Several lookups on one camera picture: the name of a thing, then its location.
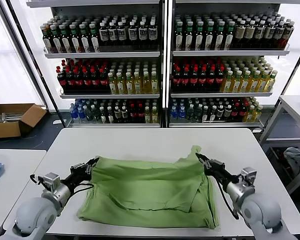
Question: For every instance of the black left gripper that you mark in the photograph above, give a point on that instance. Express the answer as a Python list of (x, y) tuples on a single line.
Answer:
[(78, 178)]

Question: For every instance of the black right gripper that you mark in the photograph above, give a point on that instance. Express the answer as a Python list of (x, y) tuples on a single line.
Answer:
[(220, 175)]

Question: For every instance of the light green polo shirt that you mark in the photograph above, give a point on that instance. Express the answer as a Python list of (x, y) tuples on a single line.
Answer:
[(145, 190)]

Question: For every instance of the grey blue clothes pile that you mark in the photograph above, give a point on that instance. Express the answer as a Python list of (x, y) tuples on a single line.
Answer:
[(295, 157)]

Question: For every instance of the dark drink bottle white cap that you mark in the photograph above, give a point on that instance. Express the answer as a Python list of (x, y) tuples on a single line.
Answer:
[(205, 115), (220, 113), (227, 113), (103, 116), (110, 116), (124, 114), (213, 115), (117, 114)]

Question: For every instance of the green-tinted water bottle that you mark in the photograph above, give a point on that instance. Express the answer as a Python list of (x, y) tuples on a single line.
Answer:
[(189, 114), (88, 114), (95, 114), (197, 114)]

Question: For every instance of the blue drink bottle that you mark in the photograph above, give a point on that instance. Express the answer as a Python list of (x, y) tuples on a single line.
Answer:
[(80, 113), (73, 112), (173, 113), (181, 113)]

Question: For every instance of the red-capped cola bottle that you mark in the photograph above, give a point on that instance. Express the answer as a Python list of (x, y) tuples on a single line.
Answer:
[(86, 82), (95, 82), (132, 114), (219, 79), (202, 79), (185, 79), (140, 114), (176, 79), (211, 79), (235, 112), (103, 82), (78, 82), (61, 82), (69, 82), (242, 112), (193, 79)]

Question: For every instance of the yellow juice bottle white cap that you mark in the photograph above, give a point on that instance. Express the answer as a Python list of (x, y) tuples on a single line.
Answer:
[(245, 83), (146, 84), (257, 114), (250, 114), (154, 84), (129, 84), (262, 83), (112, 84), (147, 116), (227, 83), (270, 83), (236, 83), (253, 83), (154, 116), (137, 84), (120, 84)]

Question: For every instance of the grey metal parts bundle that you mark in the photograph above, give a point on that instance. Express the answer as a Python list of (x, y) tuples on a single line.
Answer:
[(11, 116)]

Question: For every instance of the open brown cardboard box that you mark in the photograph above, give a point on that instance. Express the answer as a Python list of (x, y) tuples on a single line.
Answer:
[(4, 129)]

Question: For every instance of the dark tea bottle green cap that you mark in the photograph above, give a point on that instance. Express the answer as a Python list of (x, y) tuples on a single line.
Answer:
[(209, 37), (48, 42), (219, 37), (75, 41), (85, 40), (56, 41), (95, 40), (199, 37), (228, 37), (66, 41), (188, 37), (178, 37)]

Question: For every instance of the dark bottle white blue label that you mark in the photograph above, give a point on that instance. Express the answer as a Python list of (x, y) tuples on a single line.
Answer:
[(268, 33), (278, 33), (121, 34), (152, 33), (112, 34), (259, 33), (142, 33), (132, 34), (286, 33), (103, 34)]

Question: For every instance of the dark bottle beige label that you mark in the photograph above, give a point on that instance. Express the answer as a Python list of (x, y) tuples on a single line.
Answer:
[(249, 33), (239, 33)]

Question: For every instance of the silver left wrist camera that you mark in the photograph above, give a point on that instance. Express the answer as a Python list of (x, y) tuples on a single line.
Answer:
[(51, 181)]

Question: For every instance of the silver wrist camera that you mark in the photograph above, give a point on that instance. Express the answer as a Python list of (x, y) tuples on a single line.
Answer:
[(51, 181), (248, 176)]

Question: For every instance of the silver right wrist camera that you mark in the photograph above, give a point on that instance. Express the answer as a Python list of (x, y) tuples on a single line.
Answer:
[(248, 176)]

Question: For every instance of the grey metal frame table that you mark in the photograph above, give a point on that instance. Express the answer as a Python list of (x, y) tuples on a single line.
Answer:
[(297, 102)]

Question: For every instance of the black metal frame pole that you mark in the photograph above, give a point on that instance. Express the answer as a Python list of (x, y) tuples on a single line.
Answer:
[(290, 74), (35, 62)]

